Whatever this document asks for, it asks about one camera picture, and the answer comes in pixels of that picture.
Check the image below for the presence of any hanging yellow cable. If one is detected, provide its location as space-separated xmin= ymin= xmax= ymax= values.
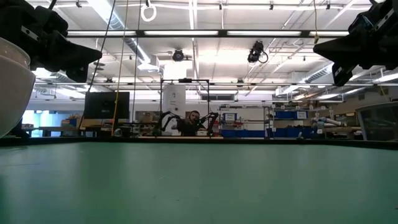
xmin=111 ymin=0 xmax=130 ymax=136

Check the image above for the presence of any green table mat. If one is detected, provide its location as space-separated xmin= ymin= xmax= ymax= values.
xmin=0 ymin=141 xmax=398 ymax=224

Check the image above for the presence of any black background monitor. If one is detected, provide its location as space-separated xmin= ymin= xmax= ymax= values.
xmin=83 ymin=91 xmax=131 ymax=120

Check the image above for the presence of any white hanging ring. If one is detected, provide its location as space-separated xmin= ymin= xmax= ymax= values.
xmin=140 ymin=2 xmax=157 ymax=23

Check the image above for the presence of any grey bin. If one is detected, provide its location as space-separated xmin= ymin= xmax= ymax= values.
xmin=355 ymin=101 xmax=398 ymax=142

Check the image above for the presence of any orange bowl white outside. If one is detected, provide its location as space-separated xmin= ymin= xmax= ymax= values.
xmin=0 ymin=37 xmax=37 ymax=139

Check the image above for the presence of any black round ceiling camera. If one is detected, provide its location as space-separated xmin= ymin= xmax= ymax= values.
xmin=172 ymin=48 xmax=185 ymax=62

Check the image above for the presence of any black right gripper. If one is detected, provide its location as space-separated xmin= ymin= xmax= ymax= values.
xmin=313 ymin=0 xmax=398 ymax=88

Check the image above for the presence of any overhead light bar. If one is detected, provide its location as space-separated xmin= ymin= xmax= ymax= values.
xmin=66 ymin=29 xmax=351 ymax=39

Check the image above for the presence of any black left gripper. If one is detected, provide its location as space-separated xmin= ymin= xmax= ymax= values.
xmin=0 ymin=0 xmax=103 ymax=83

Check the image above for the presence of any person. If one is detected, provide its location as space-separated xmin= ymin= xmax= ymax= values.
xmin=178 ymin=110 xmax=206 ymax=137

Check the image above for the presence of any black overhead camera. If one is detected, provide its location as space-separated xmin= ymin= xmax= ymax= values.
xmin=247 ymin=40 xmax=269 ymax=65

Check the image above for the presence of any blue storage bins row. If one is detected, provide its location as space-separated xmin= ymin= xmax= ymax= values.
xmin=221 ymin=126 xmax=315 ymax=139

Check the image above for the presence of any hanging black cable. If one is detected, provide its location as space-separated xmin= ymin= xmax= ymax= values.
xmin=88 ymin=0 xmax=117 ymax=93

